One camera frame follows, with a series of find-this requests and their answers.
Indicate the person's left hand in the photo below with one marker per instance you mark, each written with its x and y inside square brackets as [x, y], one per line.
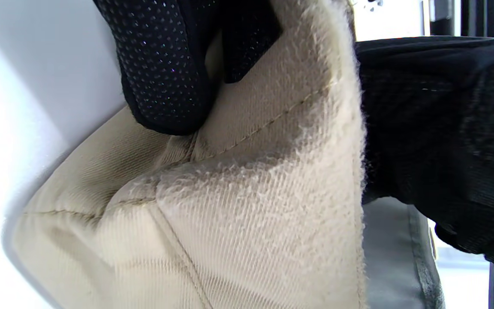
[161, 64]

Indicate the person's right hand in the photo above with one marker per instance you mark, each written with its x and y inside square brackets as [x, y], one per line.
[435, 128]

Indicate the beige velcro pouch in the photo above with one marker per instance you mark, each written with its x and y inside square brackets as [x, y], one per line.
[251, 214]

